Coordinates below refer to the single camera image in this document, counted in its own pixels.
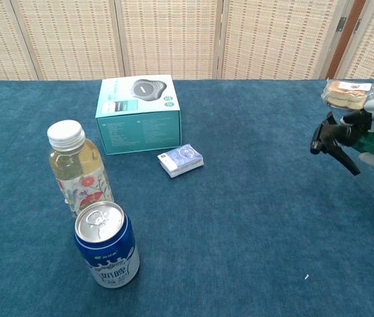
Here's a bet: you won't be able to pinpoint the green spray bottle black trigger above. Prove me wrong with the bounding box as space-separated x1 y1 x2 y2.
309 111 374 176

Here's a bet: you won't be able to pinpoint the yellow drink bottle white cap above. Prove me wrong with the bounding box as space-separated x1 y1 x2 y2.
46 120 115 219

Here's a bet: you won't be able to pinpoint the bagged sandwich cakes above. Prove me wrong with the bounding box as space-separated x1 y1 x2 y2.
320 78 374 112

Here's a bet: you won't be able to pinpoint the blue velvet tablecloth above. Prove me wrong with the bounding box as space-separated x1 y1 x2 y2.
0 78 374 317

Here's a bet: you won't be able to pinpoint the blue tissue pack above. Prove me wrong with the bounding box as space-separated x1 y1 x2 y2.
156 144 205 179

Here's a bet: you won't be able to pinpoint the woven bamboo folding screen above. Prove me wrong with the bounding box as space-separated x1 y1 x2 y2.
0 0 374 81

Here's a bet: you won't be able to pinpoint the teal speaker product box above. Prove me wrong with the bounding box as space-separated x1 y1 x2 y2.
94 74 183 156

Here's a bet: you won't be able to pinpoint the blue white milk can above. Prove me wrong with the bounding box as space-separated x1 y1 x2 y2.
74 201 140 290

